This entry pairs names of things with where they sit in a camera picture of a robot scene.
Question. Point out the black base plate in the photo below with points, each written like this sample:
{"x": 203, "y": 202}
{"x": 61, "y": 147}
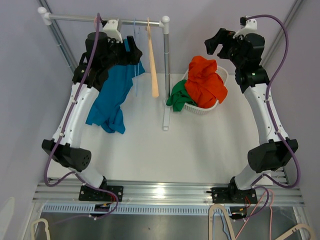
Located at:
{"x": 92, "y": 195}
{"x": 228, "y": 195}

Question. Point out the metal clothes rack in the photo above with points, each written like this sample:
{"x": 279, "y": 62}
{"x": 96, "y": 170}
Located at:
{"x": 49, "y": 20}

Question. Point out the beige plastic hanger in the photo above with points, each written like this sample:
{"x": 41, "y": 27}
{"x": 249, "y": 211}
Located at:
{"x": 153, "y": 72}

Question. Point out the green t shirt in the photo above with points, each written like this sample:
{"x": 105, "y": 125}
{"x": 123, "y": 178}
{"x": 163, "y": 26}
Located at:
{"x": 179, "y": 96}

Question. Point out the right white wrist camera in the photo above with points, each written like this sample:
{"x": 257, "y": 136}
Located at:
{"x": 248, "y": 25}

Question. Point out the white plastic laundry basket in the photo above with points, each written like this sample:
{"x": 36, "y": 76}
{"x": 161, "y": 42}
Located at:
{"x": 223, "y": 74}

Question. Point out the aluminium rail frame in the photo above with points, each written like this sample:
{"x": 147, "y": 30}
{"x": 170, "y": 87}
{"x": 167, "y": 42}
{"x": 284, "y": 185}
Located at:
{"x": 157, "y": 193}

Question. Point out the beige hanger bottom centre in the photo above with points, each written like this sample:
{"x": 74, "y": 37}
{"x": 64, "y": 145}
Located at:
{"x": 227, "y": 228}

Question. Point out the beige hanger bottom right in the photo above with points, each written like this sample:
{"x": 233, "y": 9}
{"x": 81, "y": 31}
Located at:
{"x": 295, "y": 229}

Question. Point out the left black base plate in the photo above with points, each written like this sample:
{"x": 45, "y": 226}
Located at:
{"x": 92, "y": 195}

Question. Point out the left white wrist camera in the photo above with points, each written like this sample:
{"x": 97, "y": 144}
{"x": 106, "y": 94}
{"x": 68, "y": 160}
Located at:
{"x": 110, "y": 27}

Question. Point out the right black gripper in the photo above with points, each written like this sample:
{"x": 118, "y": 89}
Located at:
{"x": 222, "y": 35}

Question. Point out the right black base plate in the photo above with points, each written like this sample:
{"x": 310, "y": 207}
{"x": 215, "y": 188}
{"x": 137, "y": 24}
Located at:
{"x": 228, "y": 195}

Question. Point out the blue t shirt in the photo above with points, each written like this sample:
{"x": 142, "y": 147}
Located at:
{"x": 106, "y": 110}

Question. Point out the pink hanger bottom right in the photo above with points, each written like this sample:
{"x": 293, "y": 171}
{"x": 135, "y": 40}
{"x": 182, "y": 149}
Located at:
{"x": 270, "y": 192}

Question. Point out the pink plastic hanger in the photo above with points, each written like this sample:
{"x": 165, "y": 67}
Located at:
{"x": 95, "y": 22}

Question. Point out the orange t shirt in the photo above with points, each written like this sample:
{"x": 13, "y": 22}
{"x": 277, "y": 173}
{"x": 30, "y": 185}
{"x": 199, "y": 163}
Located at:
{"x": 204, "y": 85}

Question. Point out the white slotted cable duct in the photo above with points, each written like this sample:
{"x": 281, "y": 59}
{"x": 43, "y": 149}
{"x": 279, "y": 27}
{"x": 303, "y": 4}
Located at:
{"x": 129, "y": 209}

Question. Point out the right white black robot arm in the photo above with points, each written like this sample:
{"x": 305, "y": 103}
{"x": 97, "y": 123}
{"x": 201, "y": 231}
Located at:
{"x": 275, "y": 146}

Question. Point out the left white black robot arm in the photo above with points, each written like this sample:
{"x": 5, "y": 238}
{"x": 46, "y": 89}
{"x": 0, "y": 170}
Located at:
{"x": 100, "y": 85}

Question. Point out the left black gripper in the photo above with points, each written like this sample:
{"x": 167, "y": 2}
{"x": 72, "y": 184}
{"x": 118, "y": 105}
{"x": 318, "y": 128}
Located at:
{"x": 134, "y": 55}

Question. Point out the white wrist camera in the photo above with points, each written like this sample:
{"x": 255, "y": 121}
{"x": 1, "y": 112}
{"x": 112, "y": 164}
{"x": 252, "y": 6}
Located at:
{"x": 248, "y": 25}
{"x": 110, "y": 27}

